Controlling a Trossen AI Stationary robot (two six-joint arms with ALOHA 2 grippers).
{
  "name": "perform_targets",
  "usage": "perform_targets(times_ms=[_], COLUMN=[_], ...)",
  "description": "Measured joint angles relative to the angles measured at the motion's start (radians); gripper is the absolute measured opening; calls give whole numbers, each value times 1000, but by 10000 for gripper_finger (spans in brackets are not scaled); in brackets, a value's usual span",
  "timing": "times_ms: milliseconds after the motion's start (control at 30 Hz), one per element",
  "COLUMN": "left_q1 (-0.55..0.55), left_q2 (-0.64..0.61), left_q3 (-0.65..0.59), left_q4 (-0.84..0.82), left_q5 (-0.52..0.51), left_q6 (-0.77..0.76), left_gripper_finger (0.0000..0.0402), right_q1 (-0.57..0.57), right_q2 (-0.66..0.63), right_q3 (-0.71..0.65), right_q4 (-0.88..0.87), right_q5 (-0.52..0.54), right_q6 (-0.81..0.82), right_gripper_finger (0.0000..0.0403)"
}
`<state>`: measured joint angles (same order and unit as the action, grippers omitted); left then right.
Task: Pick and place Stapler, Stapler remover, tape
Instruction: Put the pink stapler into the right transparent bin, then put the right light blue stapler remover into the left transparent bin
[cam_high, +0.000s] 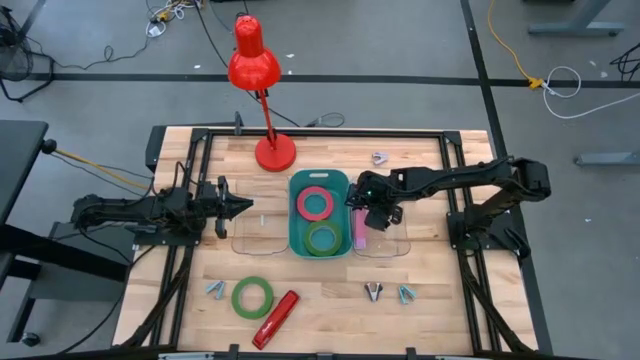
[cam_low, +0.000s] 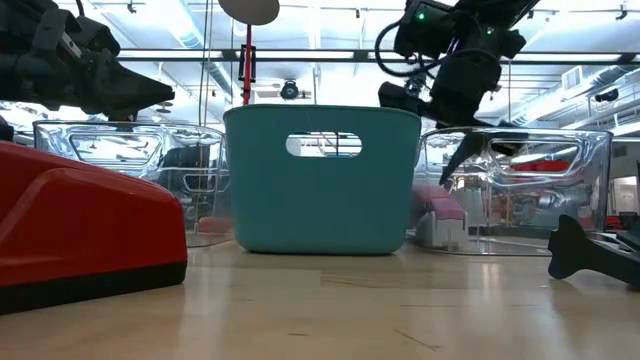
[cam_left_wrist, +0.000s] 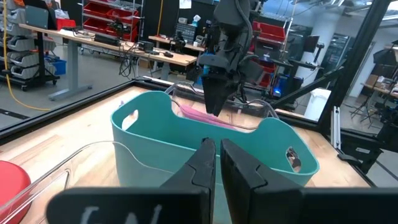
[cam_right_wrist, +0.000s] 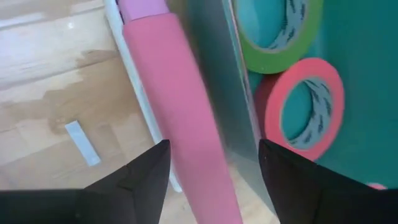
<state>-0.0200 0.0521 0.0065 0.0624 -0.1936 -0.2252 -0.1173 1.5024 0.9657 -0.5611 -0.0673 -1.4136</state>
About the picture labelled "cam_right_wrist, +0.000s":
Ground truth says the coral pink tape roll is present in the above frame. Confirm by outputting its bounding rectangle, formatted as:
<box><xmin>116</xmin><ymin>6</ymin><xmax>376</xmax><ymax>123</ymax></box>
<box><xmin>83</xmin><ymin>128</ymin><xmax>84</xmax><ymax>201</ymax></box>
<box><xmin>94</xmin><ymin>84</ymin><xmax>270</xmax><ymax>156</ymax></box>
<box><xmin>254</xmin><ymin>57</ymin><xmax>346</xmax><ymax>162</ymax></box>

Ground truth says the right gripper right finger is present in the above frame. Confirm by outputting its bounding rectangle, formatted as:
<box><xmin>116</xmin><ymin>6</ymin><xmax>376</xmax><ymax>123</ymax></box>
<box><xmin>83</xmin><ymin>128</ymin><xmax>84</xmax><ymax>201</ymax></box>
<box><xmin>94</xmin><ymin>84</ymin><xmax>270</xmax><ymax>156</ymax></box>
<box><xmin>258</xmin><ymin>139</ymin><xmax>398</xmax><ymax>224</ymax></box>

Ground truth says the teal plastic bin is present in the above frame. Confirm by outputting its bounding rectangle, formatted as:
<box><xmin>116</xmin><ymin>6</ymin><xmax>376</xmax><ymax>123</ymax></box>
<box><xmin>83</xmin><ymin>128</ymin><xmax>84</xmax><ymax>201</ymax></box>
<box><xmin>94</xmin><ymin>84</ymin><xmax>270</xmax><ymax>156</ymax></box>
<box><xmin>186</xmin><ymin>0</ymin><xmax>398</xmax><ymax>190</ymax></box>

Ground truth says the clear plastic bin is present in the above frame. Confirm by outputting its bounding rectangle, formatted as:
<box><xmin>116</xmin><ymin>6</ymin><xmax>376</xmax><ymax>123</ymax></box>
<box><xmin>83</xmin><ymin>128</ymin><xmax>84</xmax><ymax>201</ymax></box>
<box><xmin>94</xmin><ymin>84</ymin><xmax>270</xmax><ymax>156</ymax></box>
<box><xmin>0</xmin><ymin>0</ymin><xmax>277</xmax><ymax>224</ymax></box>

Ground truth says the pink stapler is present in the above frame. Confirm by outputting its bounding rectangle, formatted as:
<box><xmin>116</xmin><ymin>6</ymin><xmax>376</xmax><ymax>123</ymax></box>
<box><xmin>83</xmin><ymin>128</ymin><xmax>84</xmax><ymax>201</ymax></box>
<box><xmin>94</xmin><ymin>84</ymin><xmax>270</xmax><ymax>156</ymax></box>
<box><xmin>104</xmin><ymin>0</ymin><xmax>245</xmax><ymax>224</ymax></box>

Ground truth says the lime green tape roll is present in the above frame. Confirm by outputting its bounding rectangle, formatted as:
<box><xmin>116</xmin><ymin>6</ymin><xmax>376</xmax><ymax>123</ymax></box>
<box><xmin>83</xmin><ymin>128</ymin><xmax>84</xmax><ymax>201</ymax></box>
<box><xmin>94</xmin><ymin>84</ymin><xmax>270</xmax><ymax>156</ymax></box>
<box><xmin>231</xmin><ymin>0</ymin><xmax>324</xmax><ymax>75</ymax></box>

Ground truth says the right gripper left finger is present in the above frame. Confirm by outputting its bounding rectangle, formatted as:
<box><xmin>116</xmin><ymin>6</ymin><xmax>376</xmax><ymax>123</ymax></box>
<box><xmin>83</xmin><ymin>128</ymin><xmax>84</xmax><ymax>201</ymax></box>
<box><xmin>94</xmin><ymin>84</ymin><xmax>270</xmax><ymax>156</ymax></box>
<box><xmin>0</xmin><ymin>139</ymin><xmax>171</xmax><ymax>224</ymax></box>

